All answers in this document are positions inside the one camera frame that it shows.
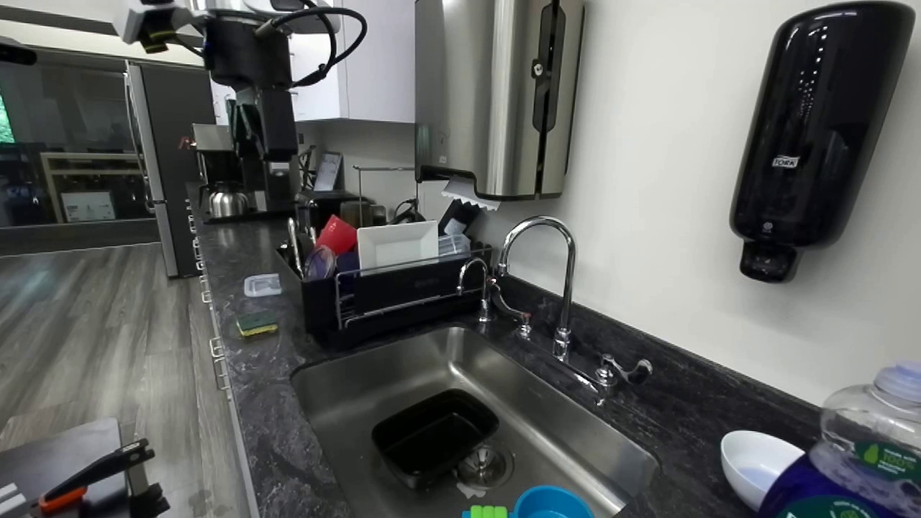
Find clear plastic tub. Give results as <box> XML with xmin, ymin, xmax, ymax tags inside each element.
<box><xmin>243</xmin><ymin>270</ymin><xmax>287</xmax><ymax>299</ymax></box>

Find stainless steel sink basin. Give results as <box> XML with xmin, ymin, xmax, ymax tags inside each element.
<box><xmin>287</xmin><ymin>322</ymin><xmax>663</xmax><ymax>518</ymax></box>

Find green yellow sponge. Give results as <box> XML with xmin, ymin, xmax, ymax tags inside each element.
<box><xmin>233</xmin><ymin>312</ymin><xmax>281</xmax><ymax>344</ymax></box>

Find black orange clamp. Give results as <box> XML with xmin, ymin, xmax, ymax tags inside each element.
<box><xmin>32</xmin><ymin>439</ymin><xmax>161</xmax><ymax>518</ymax></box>

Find clear purple cup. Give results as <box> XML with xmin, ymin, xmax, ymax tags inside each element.
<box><xmin>306</xmin><ymin>243</ymin><xmax>339</xmax><ymax>282</ymax></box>

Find blue cup green handle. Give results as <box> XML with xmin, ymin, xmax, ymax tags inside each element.
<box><xmin>457</xmin><ymin>485</ymin><xmax>599</xmax><ymax>518</ymax></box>

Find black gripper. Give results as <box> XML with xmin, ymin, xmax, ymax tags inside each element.
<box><xmin>201</xmin><ymin>10</ymin><xmax>299</xmax><ymax>164</ymax></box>

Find steel paper towel dispenser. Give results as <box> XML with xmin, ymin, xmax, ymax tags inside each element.
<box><xmin>412</xmin><ymin>0</ymin><xmax>588</xmax><ymax>203</ymax></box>

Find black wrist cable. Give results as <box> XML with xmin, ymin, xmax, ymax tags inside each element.
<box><xmin>274</xmin><ymin>4</ymin><xmax>371</xmax><ymax>91</ymax></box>

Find clear plastic water bottle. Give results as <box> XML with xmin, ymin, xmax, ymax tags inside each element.
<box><xmin>756</xmin><ymin>357</ymin><xmax>921</xmax><ymax>518</ymax></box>

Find chrome side sprayer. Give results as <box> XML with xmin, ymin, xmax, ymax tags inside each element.
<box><xmin>456</xmin><ymin>253</ymin><xmax>532</xmax><ymax>341</ymax></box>

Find small framed picture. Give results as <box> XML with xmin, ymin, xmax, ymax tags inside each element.
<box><xmin>310</xmin><ymin>151</ymin><xmax>345</xmax><ymax>197</ymax></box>

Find white wall cabinet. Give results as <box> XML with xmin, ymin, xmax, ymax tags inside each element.
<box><xmin>286</xmin><ymin>0</ymin><xmax>421</xmax><ymax>128</ymax></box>

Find small white bowl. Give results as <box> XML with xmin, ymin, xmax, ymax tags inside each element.
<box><xmin>716</xmin><ymin>429</ymin><xmax>810</xmax><ymax>515</ymax></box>

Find black mounting plate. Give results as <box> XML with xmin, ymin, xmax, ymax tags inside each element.
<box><xmin>0</xmin><ymin>416</ymin><xmax>175</xmax><ymax>518</ymax></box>

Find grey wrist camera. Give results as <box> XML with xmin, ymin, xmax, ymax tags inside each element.
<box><xmin>120</xmin><ymin>4</ymin><xmax>210</xmax><ymax>53</ymax></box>

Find black rectangular plastic dish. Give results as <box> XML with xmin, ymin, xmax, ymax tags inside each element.
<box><xmin>369</xmin><ymin>387</ymin><xmax>505</xmax><ymax>493</ymax></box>

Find red plastic cup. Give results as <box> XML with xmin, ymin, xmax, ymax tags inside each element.
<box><xmin>313</xmin><ymin>214</ymin><xmax>361</xmax><ymax>259</ymax></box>

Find black dish rack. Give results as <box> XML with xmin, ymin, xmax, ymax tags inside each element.
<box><xmin>281</xmin><ymin>214</ymin><xmax>496</xmax><ymax>352</ymax></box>

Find black wall soap dispenser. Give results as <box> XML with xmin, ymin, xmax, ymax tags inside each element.
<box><xmin>729</xmin><ymin>0</ymin><xmax>919</xmax><ymax>285</ymax></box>

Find white square plate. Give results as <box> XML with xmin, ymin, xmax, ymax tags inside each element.
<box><xmin>353</xmin><ymin>219</ymin><xmax>443</xmax><ymax>276</ymax></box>

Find clear plastic food container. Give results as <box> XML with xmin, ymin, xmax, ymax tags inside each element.
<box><xmin>437</xmin><ymin>229</ymin><xmax>476</xmax><ymax>262</ymax></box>

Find metal cone coffee dripper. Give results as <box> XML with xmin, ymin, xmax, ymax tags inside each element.
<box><xmin>201</xmin><ymin>184</ymin><xmax>250</xmax><ymax>222</ymax></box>

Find metal sink drain strainer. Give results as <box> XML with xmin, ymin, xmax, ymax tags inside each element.
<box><xmin>456</xmin><ymin>445</ymin><xmax>513</xmax><ymax>489</ymax></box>

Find chrome sink faucet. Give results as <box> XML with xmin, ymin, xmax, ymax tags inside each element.
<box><xmin>493</xmin><ymin>214</ymin><xmax>658</xmax><ymax>409</ymax></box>

